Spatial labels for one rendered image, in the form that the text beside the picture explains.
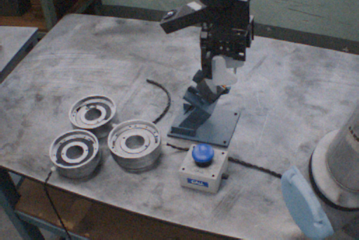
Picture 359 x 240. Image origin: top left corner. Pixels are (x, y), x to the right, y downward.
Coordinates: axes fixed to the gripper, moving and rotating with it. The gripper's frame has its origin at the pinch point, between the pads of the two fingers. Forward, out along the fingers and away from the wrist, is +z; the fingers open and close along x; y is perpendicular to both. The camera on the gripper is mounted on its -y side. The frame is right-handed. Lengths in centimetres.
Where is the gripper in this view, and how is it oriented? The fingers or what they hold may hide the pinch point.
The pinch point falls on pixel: (213, 81)
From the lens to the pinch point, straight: 89.6
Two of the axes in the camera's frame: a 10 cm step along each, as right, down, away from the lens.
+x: 3.4, -6.4, 6.9
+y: 9.4, 1.6, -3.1
